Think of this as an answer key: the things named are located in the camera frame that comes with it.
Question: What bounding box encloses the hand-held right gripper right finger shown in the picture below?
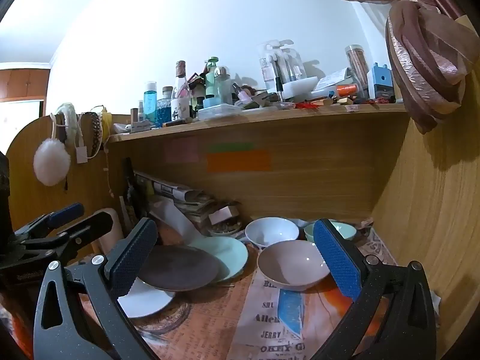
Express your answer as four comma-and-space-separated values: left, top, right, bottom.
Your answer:
311, 218, 437, 360

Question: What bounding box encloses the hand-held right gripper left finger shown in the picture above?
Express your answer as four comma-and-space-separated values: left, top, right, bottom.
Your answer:
33, 217, 158, 360

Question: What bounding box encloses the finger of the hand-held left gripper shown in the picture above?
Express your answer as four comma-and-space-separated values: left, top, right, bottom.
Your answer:
13, 202, 85, 242
22, 211, 114, 268

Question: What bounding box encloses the mint green bowl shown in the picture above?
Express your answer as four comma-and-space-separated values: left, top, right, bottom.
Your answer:
304, 220, 357, 244

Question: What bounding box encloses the pale pink bowl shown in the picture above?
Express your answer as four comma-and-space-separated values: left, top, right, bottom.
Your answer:
257, 240, 333, 292

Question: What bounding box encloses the white plate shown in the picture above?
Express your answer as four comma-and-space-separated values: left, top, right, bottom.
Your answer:
117, 277, 176, 319

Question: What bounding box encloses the white bowl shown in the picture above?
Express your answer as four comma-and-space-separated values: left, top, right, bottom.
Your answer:
245, 217, 300, 250

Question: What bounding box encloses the mint green plate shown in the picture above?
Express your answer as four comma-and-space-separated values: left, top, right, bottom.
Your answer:
187, 236, 249, 284

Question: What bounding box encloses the person's left forearm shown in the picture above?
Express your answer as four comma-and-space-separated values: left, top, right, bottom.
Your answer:
0, 289, 36, 360

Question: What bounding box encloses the cream mug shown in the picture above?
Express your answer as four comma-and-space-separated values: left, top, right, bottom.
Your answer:
92, 207, 125, 256

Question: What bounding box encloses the dark wine bottle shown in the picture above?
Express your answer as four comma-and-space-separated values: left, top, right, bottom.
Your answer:
122, 157, 146, 230

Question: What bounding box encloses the brown plate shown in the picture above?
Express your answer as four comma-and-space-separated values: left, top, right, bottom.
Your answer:
137, 245, 222, 292

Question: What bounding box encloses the white fluffy pompom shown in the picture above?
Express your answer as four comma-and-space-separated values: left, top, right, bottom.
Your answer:
33, 138, 71, 187

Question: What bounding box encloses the white paper sheet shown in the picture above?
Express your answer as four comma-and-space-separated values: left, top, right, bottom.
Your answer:
150, 199, 211, 246

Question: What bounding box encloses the stack of newspapers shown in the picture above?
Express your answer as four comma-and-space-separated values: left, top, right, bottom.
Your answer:
134, 170, 241, 235

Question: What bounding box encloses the black lace headband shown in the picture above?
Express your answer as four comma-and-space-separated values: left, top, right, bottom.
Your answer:
87, 110, 104, 157

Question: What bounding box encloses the white fuzzy headband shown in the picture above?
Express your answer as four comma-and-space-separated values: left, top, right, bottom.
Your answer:
54, 102, 80, 147

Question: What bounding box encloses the small bowl of trinkets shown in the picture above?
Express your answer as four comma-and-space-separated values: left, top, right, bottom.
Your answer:
208, 220, 242, 237

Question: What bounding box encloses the small white card box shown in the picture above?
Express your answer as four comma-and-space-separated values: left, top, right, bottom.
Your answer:
209, 205, 235, 226

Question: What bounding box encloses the yellow hair accessory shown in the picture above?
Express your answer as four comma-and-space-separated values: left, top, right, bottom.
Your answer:
100, 107, 113, 136

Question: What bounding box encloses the wooden desk hutch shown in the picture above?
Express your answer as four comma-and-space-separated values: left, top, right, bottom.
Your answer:
5, 103, 480, 360

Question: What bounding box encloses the pink sticky note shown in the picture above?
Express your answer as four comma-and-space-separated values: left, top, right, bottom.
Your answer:
165, 137, 199, 164

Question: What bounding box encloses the wooden wardrobe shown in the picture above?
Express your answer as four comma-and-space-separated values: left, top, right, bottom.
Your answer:
0, 62, 51, 103

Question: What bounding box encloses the blue glass perfume bottle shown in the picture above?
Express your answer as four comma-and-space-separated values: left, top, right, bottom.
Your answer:
157, 86, 174, 127

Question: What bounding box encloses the blue liquid bottle white cap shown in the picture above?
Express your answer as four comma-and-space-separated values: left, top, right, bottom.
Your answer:
143, 81, 158, 124

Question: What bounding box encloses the orange sticky note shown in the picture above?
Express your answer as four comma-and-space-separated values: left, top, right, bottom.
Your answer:
206, 150, 272, 173

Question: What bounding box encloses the green sticky note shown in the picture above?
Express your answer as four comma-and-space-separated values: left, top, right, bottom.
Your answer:
206, 142, 256, 154

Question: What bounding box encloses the clear glass bottle brown cap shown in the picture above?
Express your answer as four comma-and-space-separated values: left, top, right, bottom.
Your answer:
170, 61, 192, 121

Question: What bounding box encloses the clear plastic box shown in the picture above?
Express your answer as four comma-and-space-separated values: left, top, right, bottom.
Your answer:
197, 103, 242, 121

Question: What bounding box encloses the white bottle orange cap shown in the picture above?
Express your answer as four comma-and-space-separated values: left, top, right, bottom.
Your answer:
311, 83, 359, 100

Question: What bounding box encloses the white foam block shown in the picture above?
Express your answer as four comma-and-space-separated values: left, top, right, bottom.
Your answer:
282, 76, 319, 102

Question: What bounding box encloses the blue pencil sharpener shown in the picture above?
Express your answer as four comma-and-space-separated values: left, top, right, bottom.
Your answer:
367, 64, 394, 102

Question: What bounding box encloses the white booklet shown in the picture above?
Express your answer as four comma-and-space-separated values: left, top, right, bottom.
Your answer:
317, 67, 353, 91

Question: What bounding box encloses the frosted bottle silver cap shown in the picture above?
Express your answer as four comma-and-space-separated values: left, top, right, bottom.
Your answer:
214, 66, 233, 106

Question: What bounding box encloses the green bottle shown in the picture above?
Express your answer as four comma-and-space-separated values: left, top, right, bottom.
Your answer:
204, 57, 222, 100

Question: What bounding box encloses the clear jar of sticks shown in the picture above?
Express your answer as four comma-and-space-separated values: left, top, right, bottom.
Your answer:
345, 45, 370, 91

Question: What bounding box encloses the clear blister pack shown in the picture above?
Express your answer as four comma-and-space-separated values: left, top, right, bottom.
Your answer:
258, 39, 306, 91

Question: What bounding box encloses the brown tied curtain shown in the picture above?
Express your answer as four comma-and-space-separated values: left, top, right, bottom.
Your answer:
307, 0, 480, 136

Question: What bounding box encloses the white cable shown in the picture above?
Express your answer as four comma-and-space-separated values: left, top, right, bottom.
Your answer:
103, 146, 115, 200

